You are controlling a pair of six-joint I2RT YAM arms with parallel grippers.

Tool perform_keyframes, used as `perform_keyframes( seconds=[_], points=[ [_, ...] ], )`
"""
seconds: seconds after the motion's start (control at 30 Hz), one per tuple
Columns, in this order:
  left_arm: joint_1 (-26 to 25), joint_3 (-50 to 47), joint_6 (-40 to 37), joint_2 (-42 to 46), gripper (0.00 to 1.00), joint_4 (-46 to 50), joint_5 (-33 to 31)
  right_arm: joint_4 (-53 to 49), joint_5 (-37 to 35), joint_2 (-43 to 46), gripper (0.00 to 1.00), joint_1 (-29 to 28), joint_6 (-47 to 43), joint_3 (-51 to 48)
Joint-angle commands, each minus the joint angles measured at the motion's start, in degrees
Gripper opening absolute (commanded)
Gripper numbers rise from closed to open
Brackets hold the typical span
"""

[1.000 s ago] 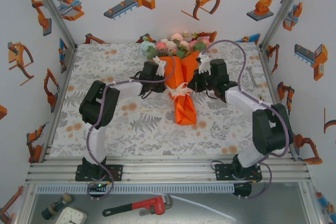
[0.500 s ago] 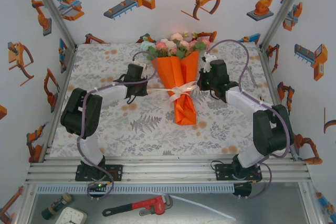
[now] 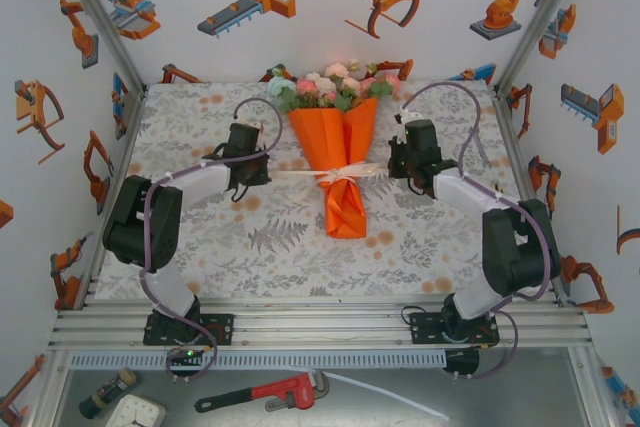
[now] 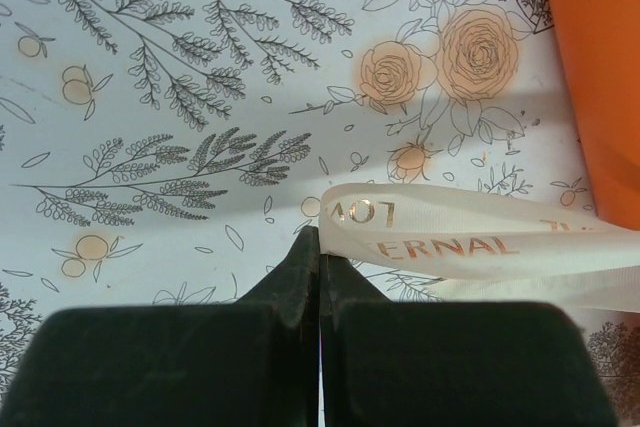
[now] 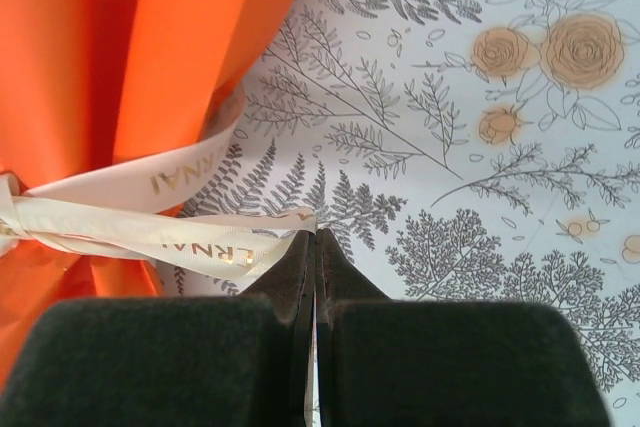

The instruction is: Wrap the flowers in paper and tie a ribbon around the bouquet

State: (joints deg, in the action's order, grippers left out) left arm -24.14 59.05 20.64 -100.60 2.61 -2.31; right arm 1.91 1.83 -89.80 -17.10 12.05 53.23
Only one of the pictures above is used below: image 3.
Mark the cream ribbon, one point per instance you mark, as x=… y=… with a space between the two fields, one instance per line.
x=340 y=174

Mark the orange wrapping paper sheet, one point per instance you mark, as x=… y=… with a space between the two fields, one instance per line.
x=325 y=142

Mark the artificial flower bouquet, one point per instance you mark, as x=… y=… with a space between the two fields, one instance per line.
x=330 y=87

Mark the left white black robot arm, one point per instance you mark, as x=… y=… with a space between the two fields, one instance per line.
x=140 y=222

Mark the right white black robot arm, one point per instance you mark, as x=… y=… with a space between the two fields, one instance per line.
x=520 y=247

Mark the silver open-end wrench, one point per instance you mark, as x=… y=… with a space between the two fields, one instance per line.
x=485 y=152

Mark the floral print tablecloth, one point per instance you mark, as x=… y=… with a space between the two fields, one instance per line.
x=300 y=267

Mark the black controller board green light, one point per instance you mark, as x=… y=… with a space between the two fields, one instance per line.
x=187 y=356

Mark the red pipe wrench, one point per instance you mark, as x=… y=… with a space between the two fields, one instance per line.
x=280 y=392

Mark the white alarm clock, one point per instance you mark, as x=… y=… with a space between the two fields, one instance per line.
x=135 y=412

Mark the aluminium side rail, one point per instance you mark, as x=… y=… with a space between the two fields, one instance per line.
x=520 y=167
x=117 y=147

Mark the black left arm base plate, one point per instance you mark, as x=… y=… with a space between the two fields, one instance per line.
x=225 y=329

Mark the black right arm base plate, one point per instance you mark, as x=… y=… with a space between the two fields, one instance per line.
x=422 y=329

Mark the aluminium mounting rail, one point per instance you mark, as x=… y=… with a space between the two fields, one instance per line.
x=320 y=332

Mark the aluminium frame post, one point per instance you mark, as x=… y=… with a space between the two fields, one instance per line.
x=95 y=17
x=545 y=12

